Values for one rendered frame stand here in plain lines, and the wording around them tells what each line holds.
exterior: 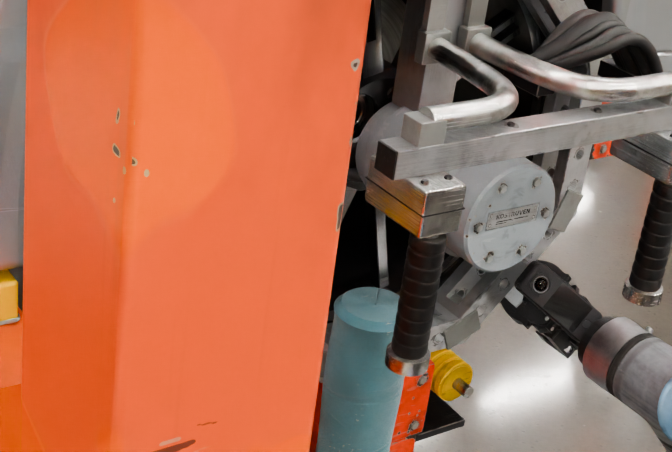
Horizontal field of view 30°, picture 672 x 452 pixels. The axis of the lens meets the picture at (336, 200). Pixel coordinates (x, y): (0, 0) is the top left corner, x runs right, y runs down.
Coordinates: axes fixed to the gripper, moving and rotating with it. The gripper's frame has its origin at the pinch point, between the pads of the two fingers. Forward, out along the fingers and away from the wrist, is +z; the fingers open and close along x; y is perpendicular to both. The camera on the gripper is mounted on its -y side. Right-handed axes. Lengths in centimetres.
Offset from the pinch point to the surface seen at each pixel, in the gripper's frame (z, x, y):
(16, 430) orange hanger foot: -26, -45, -65
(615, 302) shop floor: 60, 29, 120
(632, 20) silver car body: 4.3, 37.4, -7.3
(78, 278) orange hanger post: -42, -30, -83
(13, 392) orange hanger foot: -25, -43, -68
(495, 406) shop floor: 40, -10, 80
